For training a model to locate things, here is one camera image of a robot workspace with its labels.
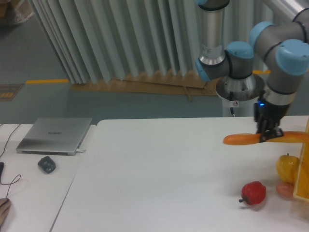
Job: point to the yellow toy bell pepper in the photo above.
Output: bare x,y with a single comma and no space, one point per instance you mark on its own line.
287,168

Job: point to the person's hand on mouse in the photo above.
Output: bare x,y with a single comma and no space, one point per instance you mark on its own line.
5,205

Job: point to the black cable plug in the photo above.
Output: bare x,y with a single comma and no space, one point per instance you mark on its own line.
1,167

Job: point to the orange toy baguette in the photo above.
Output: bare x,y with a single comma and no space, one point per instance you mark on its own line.
250,139

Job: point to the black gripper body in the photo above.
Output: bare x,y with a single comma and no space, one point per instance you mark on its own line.
266,110

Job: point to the brown toy egg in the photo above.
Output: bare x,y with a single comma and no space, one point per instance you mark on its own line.
285,190

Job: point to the yellow wooden box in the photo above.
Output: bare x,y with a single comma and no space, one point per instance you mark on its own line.
301,188

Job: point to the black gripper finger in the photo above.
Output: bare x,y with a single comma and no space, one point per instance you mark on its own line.
273,131
262,126

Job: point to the silver closed laptop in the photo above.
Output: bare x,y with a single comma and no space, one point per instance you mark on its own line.
55,136

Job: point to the grey folding screen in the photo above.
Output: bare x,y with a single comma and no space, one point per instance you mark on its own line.
105,39

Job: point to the brown cardboard sheet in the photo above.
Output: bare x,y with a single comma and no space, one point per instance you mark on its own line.
190,85

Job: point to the red toy bell pepper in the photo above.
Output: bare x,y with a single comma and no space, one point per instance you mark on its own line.
253,193

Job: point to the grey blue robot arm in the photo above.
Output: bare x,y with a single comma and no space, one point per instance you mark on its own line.
269,67

